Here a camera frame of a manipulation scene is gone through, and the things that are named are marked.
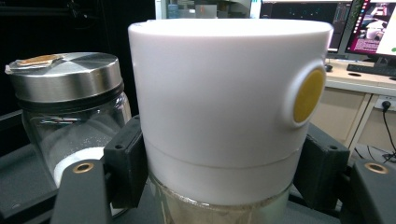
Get black plugged power cables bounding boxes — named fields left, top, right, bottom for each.
left=354, top=100, right=396, bottom=165

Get black metal shelf rack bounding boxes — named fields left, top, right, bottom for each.
left=0, top=108, right=396, bottom=224

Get dark computer monitor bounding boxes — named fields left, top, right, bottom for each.
left=260, top=0, right=354, bottom=53

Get black keyboard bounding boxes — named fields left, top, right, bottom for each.
left=346, top=63, right=396, bottom=78

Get white wall power socket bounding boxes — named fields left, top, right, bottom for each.
left=374, top=95, right=396, bottom=112

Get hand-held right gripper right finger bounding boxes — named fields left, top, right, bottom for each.
left=293, top=123, right=351, bottom=210

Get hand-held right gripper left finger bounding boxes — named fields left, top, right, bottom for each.
left=103, top=115, right=150, bottom=210

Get glass jar with metal lid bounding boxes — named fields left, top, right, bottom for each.
left=4, top=51, right=134, bottom=217

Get bright computer monitor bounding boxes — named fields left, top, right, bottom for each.
left=337, top=0, right=396, bottom=63

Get light wooden desk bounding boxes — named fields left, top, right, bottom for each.
left=309, top=57, right=396, bottom=151

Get background shelf with boxes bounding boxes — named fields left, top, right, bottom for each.
left=155, top=0, right=261, bottom=21

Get tan tape piece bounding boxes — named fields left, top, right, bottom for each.
left=17, top=54, right=64, bottom=68

